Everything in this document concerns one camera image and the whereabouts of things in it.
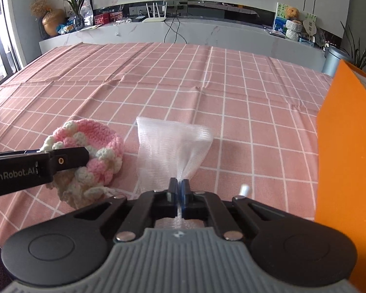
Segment white mesh bag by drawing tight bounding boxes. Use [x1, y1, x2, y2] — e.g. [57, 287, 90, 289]
[136, 116, 251, 228]

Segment white marble cabinet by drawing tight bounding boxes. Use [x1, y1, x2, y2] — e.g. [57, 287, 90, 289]
[39, 17, 334, 74]

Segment brown round vase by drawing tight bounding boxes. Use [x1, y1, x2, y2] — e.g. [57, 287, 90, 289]
[42, 9, 66, 37]

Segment black cable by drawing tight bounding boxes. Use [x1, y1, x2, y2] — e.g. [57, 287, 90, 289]
[164, 17, 187, 45]

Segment brown teddy bear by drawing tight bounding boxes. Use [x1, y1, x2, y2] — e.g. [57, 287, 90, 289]
[285, 6, 300, 21]

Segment pink cream crocheted hat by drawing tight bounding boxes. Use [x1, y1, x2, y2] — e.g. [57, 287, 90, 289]
[40, 119, 125, 209]

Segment blue flower picture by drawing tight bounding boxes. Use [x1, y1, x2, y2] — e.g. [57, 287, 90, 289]
[273, 2, 289, 33]

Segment white router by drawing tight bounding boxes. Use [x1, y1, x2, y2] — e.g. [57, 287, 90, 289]
[142, 2, 167, 23]

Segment green plant in glass vase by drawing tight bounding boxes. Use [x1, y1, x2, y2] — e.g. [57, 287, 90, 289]
[59, 0, 94, 31]

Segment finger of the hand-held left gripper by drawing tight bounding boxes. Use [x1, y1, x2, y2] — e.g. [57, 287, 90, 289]
[49, 146, 91, 175]

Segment dried flower bunch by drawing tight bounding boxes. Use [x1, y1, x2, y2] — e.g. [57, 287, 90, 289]
[30, 0, 51, 18]

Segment pink checkered tablecloth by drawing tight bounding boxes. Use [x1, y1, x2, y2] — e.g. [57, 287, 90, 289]
[0, 42, 334, 248]

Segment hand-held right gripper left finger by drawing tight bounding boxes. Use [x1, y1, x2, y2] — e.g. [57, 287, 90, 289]
[74, 178, 178, 241]

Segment long-leaf potted plant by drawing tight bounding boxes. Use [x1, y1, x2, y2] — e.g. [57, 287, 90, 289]
[340, 21, 366, 71]

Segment grey cylinder bin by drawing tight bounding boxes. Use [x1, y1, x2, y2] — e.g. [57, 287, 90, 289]
[322, 45, 352, 77]

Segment snack packets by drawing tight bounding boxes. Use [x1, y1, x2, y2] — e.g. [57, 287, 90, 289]
[56, 21, 76, 35]

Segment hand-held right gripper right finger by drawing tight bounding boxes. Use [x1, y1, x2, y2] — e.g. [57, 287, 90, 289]
[182, 179, 286, 241]

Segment orange box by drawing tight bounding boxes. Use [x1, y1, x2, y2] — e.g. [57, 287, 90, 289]
[314, 59, 366, 291]

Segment round paper fan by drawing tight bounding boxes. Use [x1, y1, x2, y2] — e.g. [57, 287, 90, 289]
[304, 21, 319, 38]

